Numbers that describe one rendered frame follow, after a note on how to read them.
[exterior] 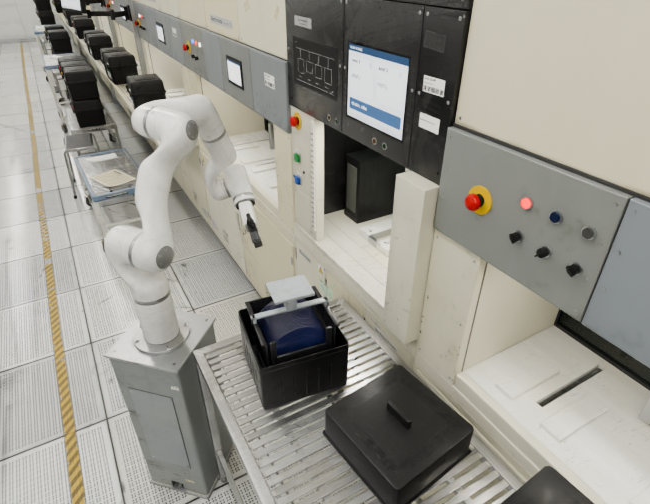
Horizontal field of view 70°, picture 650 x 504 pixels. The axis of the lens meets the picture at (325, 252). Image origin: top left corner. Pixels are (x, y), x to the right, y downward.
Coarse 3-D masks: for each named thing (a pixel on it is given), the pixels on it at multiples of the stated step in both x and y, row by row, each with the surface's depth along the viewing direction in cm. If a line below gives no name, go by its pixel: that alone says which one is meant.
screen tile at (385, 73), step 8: (384, 64) 125; (384, 72) 125; (392, 72) 123; (376, 80) 129; (384, 80) 126; (392, 80) 123; (400, 80) 121; (376, 88) 130; (400, 88) 121; (376, 96) 131; (384, 96) 128; (392, 96) 125; (400, 96) 122; (384, 104) 129; (392, 104) 126; (400, 104) 123; (400, 112) 124
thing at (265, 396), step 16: (240, 320) 147; (336, 336) 146; (256, 352) 156; (320, 352) 134; (336, 352) 136; (256, 368) 133; (272, 368) 130; (288, 368) 132; (304, 368) 134; (320, 368) 137; (336, 368) 140; (256, 384) 141; (272, 384) 133; (288, 384) 135; (304, 384) 138; (320, 384) 141; (336, 384) 144; (272, 400) 136; (288, 400) 139
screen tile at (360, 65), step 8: (352, 56) 136; (352, 64) 137; (360, 64) 134; (368, 64) 131; (360, 72) 135; (368, 72) 132; (352, 80) 140; (368, 80) 133; (352, 88) 141; (360, 88) 137; (368, 88) 134; (360, 96) 138; (368, 96) 135
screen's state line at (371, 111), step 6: (354, 102) 142; (360, 102) 139; (354, 108) 143; (360, 108) 140; (366, 108) 137; (372, 108) 135; (366, 114) 138; (372, 114) 135; (378, 114) 133; (384, 114) 130; (390, 114) 128; (378, 120) 134; (384, 120) 131; (390, 120) 129; (396, 120) 127; (396, 126) 127
